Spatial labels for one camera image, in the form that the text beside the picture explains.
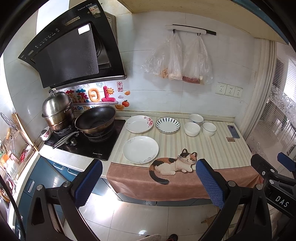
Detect white wall sockets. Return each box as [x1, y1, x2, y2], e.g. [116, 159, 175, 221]
[215, 83, 243, 98]

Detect plain white plate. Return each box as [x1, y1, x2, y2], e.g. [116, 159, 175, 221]
[122, 136, 159, 164]

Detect steel steamer pot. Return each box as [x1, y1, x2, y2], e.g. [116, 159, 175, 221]
[42, 89, 74, 132]

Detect small brown card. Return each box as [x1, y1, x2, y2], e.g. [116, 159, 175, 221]
[226, 137, 235, 142]

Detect white plate blue leaf pattern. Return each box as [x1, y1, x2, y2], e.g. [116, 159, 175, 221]
[155, 117, 180, 134]

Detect plain white bowl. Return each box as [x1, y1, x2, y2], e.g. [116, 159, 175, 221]
[184, 122, 200, 137]

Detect striped cat table mat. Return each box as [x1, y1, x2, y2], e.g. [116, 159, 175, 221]
[106, 118, 262, 202]

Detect left plastic bag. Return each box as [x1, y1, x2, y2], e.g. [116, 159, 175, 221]
[142, 30, 183, 80]

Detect white bowl blue rim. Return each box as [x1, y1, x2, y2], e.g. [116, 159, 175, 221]
[189, 113, 204, 126]

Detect black wok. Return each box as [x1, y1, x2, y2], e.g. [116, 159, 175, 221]
[52, 105, 116, 149]

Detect blue smartphone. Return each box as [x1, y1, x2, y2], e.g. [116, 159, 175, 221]
[227, 125, 240, 138]

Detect white plate pink flowers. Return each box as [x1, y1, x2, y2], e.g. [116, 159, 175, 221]
[125, 115, 154, 134]

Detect white bowl dark rim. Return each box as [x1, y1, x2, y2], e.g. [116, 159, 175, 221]
[202, 122, 217, 137]

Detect black gas stove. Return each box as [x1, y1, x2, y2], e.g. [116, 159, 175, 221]
[45, 120, 125, 161]

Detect wall hook rail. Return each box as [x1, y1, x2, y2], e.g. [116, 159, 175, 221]
[165, 24, 217, 36]

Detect black range hood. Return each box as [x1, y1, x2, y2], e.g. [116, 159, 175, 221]
[19, 1, 126, 89]

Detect small floral bowl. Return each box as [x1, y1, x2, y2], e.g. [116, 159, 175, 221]
[35, 126, 52, 144]

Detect colourful wall stickers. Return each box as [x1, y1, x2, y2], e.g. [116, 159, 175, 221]
[62, 81, 130, 111]

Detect plastic bag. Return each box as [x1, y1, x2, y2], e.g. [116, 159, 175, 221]
[142, 30, 183, 80]
[182, 35, 213, 85]

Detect right plastic bag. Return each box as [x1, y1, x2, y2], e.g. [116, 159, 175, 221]
[182, 35, 213, 85]

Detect wooden dish rack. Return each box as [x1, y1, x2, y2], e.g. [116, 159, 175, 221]
[1, 113, 38, 194]

